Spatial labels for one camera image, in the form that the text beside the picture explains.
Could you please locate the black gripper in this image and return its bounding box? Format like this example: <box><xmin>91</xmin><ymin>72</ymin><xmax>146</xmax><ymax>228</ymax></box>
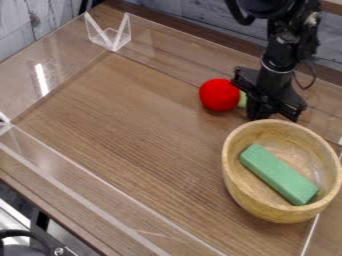
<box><xmin>232</xmin><ymin>67</ymin><xmax>308</xmax><ymax>122</ymax></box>

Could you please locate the red toy fruit green stem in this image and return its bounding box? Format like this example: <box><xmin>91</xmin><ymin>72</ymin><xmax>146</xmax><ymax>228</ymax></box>
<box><xmin>200</xmin><ymin>78</ymin><xmax>248</xmax><ymax>111</ymax></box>

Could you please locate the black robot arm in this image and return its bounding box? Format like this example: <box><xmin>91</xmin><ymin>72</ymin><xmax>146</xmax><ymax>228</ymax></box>
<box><xmin>225</xmin><ymin>0</ymin><xmax>323</xmax><ymax>122</ymax></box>

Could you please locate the wooden bowl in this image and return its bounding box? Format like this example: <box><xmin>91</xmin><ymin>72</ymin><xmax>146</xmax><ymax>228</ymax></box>
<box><xmin>222</xmin><ymin>119</ymin><xmax>342</xmax><ymax>224</ymax></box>

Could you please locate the green rectangular block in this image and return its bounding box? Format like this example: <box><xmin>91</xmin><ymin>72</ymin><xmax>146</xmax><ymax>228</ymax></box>
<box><xmin>240</xmin><ymin>144</ymin><xmax>320</xmax><ymax>206</ymax></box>

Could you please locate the clear acrylic corner bracket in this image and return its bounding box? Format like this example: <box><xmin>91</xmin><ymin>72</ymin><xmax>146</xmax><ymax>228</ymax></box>
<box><xmin>85</xmin><ymin>12</ymin><xmax>132</xmax><ymax>52</ymax></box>

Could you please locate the clear acrylic tray wall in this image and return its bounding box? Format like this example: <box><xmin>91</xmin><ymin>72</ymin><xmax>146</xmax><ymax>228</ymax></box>
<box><xmin>0</xmin><ymin>114</ymin><xmax>226</xmax><ymax>256</ymax></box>

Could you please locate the black cable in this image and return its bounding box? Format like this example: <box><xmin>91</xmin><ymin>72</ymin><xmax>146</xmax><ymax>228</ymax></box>
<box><xmin>0</xmin><ymin>229</ymin><xmax>53</xmax><ymax>256</ymax></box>

